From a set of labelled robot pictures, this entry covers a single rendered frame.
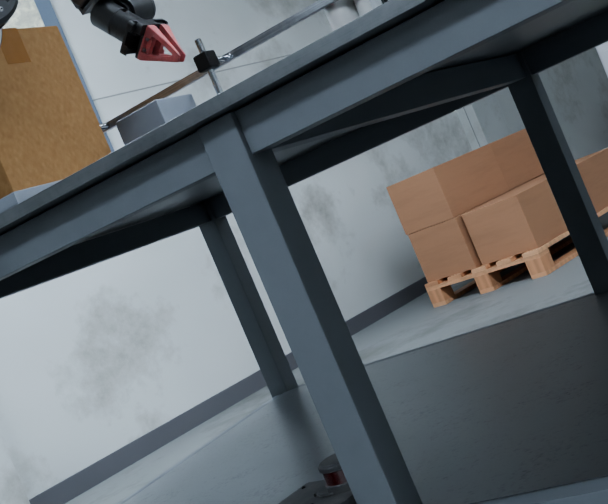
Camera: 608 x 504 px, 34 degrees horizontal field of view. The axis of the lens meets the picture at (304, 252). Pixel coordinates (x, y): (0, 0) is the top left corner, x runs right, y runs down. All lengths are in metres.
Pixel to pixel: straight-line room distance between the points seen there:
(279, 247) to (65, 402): 2.98
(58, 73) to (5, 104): 0.14
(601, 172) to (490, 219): 0.79
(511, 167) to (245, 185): 4.06
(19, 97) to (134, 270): 2.90
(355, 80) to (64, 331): 3.17
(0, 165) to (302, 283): 0.55
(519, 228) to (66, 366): 2.08
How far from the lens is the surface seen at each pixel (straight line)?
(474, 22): 1.15
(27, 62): 1.73
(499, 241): 4.75
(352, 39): 1.17
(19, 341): 4.17
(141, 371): 4.43
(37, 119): 1.69
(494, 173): 5.15
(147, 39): 1.89
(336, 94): 1.23
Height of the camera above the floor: 0.64
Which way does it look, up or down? 1 degrees down
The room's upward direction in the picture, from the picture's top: 23 degrees counter-clockwise
